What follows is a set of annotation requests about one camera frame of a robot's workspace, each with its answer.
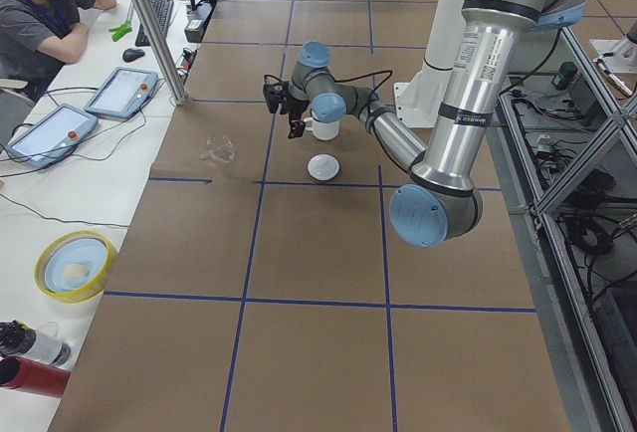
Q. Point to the black computer mouse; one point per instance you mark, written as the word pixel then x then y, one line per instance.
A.
pixel 132 54

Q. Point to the teach pendant tablet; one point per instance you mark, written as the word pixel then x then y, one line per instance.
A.
pixel 52 138
pixel 123 93

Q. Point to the seated person in grey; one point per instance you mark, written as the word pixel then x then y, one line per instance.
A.
pixel 39 37

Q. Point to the aluminium frame rack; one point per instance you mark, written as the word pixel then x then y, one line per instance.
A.
pixel 567 118

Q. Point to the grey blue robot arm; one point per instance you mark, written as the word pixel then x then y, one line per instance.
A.
pixel 441 201

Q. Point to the green handled tool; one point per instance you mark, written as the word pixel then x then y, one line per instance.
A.
pixel 116 33

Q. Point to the white enamel mug blue rim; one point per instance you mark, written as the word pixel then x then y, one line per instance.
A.
pixel 323 131

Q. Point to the far teach pendant tablet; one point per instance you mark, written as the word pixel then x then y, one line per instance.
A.
pixel 123 93

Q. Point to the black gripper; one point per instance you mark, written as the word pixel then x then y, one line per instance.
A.
pixel 296 108

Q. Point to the grey aluminium frame post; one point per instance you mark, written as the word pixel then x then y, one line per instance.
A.
pixel 160 49

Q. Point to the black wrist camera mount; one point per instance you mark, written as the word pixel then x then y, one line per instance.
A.
pixel 275 92

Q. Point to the clear bottle black cap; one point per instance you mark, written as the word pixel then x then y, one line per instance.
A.
pixel 21 340

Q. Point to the near teach pendant tablet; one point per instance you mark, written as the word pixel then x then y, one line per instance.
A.
pixel 52 138

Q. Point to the red cylinder bottle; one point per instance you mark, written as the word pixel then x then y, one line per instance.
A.
pixel 26 375

